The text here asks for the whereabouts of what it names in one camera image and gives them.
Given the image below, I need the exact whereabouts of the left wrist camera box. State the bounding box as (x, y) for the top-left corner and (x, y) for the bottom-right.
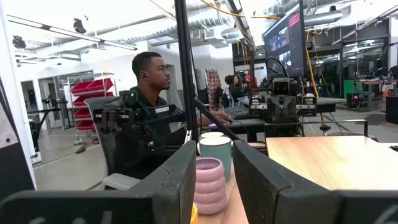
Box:
(272, 77), (292, 96)

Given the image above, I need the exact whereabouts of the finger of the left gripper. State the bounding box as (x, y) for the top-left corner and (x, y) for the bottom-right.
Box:
(266, 95), (282, 122)
(281, 95), (300, 122)

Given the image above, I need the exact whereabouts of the long ceiling light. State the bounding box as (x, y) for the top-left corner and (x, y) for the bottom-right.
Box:
(7, 15), (138, 51)

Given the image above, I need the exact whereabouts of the green cabinet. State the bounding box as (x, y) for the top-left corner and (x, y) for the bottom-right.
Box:
(343, 80), (364, 100)

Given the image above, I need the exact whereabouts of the rack with red bins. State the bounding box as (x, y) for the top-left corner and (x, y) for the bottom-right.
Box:
(67, 72), (118, 146)

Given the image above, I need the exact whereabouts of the black tripod stand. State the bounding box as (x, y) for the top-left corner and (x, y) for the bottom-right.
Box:
(27, 98), (68, 156)

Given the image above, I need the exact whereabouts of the yellow hanging cable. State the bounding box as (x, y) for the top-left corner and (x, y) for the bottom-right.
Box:
(304, 29), (322, 99)

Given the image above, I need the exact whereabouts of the silver ventilation duct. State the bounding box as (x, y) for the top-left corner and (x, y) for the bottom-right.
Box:
(118, 17), (237, 44)

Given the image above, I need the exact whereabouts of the grey office chair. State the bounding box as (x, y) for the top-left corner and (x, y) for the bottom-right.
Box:
(83, 95), (141, 191)

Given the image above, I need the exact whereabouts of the patterned cloth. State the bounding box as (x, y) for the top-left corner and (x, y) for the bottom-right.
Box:
(205, 68), (223, 110)

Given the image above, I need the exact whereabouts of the large black monitor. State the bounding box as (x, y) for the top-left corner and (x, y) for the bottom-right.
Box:
(262, 0), (308, 79)

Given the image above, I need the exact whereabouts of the black computer keyboard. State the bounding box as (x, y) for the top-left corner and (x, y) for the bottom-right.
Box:
(223, 105), (250, 121)

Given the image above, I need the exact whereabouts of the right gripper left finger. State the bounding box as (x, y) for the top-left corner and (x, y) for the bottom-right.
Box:
(124, 140), (197, 224)

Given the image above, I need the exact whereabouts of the black desk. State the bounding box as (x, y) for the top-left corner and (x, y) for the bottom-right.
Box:
(198, 117), (267, 142)
(239, 96), (348, 114)

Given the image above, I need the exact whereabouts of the black box red light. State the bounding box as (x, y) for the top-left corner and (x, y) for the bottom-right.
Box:
(346, 92), (361, 109)

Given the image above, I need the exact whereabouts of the black ceiling-mounted device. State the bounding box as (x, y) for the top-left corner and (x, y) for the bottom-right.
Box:
(73, 17), (88, 34)
(12, 35), (27, 50)

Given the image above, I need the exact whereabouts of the black aluminium rig frame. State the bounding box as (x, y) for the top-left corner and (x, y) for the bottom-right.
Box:
(173, 0), (369, 144)

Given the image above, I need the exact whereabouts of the person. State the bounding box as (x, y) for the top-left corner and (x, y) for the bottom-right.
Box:
(224, 74), (248, 103)
(113, 51), (233, 180)

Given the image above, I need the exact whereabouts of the purple ribbed mug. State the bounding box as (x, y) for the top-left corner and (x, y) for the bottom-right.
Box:
(194, 157), (229, 215)

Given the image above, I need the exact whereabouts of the orange faceted mug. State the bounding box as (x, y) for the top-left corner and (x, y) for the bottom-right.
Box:
(190, 203), (199, 224)

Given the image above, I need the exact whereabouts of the white blue patterned mug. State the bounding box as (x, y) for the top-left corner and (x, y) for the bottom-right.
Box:
(196, 131), (225, 141)

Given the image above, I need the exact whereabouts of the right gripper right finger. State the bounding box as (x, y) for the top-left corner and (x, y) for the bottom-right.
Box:
(233, 140), (343, 224)

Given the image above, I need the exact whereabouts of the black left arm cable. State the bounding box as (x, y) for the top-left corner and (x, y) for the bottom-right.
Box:
(264, 56), (290, 80)

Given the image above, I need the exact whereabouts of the wooden workbench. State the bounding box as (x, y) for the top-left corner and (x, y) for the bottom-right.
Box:
(354, 79), (398, 100)

